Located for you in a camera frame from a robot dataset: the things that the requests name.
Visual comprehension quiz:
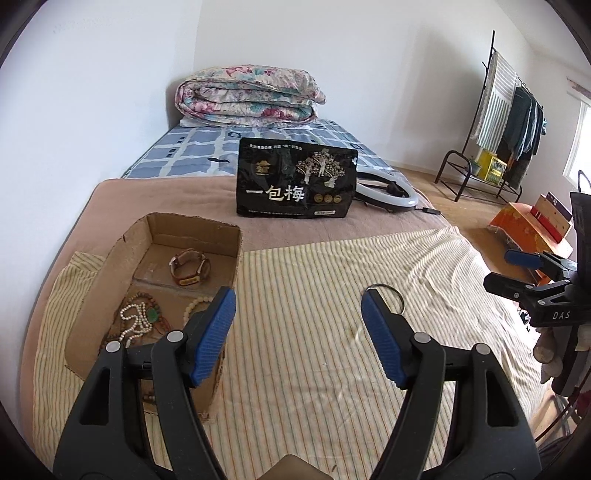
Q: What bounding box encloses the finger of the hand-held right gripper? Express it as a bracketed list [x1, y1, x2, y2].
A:
[505, 249, 578, 283]
[484, 272, 539, 306]

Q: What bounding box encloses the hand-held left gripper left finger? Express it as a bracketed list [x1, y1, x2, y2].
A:
[53, 286, 237, 480]

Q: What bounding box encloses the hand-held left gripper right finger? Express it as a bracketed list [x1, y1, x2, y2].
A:
[361, 287, 543, 480]

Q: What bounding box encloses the cream bead bracelet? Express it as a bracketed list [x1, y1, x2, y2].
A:
[182, 296, 216, 325]

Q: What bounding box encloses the silver metal ring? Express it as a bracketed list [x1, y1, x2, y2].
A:
[368, 282, 406, 317]

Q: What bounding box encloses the brown bead necklace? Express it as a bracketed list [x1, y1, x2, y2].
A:
[98, 293, 172, 408]

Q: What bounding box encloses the cardboard box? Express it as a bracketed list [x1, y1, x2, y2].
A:
[65, 212, 243, 422]

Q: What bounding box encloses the person's right hand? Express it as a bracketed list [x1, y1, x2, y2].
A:
[533, 323, 568, 385]

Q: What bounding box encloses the cream and red gift box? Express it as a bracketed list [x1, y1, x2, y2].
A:
[529, 191, 574, 243]

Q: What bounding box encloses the orange patterned box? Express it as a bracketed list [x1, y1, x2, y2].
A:
[488, 202, 574, 287]

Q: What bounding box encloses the window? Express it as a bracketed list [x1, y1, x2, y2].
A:
[561, 78, 591, 195]

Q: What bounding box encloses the yellow striped cloth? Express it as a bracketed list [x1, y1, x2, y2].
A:
[32, 228, 549, 480]

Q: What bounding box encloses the yellow crate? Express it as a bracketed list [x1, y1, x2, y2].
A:
[475, 150, 509, 186]

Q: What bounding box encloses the blue denim hanging garment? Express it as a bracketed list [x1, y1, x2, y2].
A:
[526, 98, 549, 158]

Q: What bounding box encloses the black clothes rack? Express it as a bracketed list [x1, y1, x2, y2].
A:
[434, 30, 549, 204]

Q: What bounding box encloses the dark green hanging garment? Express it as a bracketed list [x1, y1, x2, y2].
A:
[501, 85, 533, 190]

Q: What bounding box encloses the brown blanket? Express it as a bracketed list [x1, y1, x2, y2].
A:
[18, 178, 462, 416]

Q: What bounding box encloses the black snack bag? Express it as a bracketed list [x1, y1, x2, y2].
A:
[236, 137, 360, 219]

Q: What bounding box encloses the striped hanging cloth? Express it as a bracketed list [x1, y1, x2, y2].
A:
[475, 50, 519, 153]

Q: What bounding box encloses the blue checked bedsheet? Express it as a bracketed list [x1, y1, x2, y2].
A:
[121, 117, 399, 182]

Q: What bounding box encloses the floral folded quilt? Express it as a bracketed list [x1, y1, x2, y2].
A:
[174, 65, 327, 128]

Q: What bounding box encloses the brown leather strap watch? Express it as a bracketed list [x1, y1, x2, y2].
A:
[168, 248, 212, 287]

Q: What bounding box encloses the white pearl necklace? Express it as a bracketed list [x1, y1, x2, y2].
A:
[119, 302, 154, 350]

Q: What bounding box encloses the white ring light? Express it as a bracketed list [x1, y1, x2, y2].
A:
[353, 177, 420, 213]

